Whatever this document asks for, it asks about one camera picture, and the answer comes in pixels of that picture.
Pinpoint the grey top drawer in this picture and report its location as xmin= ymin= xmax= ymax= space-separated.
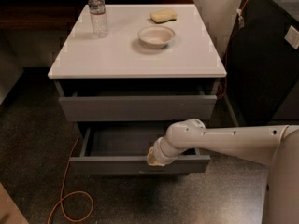
xmin=59 ymin=93 xmax=216 ymax=122

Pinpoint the dark wooden shelf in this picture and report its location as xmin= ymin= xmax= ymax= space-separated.
xmin=0 ymin=0 xmax=194 ymax=32

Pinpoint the black side cabinet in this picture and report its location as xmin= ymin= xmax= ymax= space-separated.
xmin=225 ymin=0 xmax=299 ymax=126

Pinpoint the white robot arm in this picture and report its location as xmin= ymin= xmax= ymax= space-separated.
xmin=147 ymin=119 xmax=299 ymax=224

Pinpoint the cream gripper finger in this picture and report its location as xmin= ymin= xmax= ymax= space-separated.
xmin=147 ymin=147 xmax=165 ymax=166

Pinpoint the white bowl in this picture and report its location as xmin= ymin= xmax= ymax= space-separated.
xmin=137 ymin=25 xmax=176 ymax=49

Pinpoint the white wall outlet plate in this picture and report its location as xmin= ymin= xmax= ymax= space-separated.
xmin=284 ymin=25 xmax=299 ymax=49

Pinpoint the white top drawer cabinet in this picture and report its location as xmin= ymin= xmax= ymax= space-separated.
xmin=49 ymin=5 xmax=226 ymax=100

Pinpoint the clear plastic water bottle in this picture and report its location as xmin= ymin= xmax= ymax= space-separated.
xmin=88 ymin=0 xmax=108 ymax=38

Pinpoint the yellow sponge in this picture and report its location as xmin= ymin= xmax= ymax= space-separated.
xmin=149 ymin=8 xmax=178 ymax=24

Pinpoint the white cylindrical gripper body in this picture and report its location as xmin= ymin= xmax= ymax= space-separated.
xmin=152 ymin=137 xmax=181 ymax=165

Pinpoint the grey drawer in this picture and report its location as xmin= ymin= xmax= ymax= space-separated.
xmin=70 ymin=121 xmax=210 ymax=175
xmin=59 ymin=93 xmax=216 ymax=122

